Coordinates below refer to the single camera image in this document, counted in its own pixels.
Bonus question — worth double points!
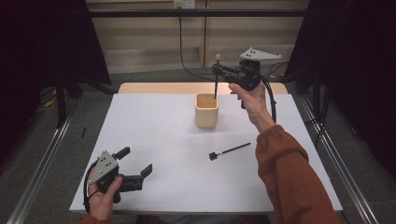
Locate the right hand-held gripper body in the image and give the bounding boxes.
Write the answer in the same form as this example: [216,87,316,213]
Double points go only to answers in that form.
[228,47,283,92]

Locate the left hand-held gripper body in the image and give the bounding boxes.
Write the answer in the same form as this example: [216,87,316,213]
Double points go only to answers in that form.
[87,150,145,204]

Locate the black brush with beige tip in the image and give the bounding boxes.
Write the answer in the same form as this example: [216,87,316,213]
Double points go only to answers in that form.
[213,53,222,101]

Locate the beige square cup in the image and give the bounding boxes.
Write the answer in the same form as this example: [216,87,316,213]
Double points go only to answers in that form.
[194,92,219,129]

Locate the black brush with flat head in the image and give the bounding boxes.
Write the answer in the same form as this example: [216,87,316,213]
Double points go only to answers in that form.
[208,142,252,161]

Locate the person's left hand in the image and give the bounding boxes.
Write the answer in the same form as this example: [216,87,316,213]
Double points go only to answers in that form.
[87,167,124,222]

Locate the person's right hand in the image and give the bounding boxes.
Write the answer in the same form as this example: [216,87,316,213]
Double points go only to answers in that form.
[228,82,277,135]

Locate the white table mat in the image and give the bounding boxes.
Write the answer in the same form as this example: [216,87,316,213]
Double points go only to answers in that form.
[68,92,344,215]

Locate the wooden table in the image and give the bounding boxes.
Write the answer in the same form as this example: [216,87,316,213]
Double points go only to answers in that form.
[117,81,290,95]

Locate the black metal stand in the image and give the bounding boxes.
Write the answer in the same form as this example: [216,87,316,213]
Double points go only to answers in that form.
[54,69,69,129]

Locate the black horizontal bar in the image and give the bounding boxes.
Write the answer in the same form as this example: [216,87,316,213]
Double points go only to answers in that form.
[88,8,310,19]

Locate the black curtain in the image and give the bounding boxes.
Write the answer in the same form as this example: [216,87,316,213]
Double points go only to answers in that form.
[0,0,112,162]
[283,0,396,180]

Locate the right hand-held gripper cable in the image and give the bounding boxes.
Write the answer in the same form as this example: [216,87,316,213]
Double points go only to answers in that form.
[260,76,278,124]

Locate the long black wall cable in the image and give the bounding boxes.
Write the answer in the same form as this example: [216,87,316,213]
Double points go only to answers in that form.
[178,6,290,82]

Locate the aluminium floor rail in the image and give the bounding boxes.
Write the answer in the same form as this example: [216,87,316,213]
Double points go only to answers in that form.
[5,102,78,224]
[298,95,380,224]

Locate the white wall socket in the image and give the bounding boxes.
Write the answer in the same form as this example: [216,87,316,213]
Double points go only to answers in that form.
[173,0,196,9]

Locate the black floor cables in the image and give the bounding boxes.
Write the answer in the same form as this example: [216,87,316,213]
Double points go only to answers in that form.
[305,90,332,147]

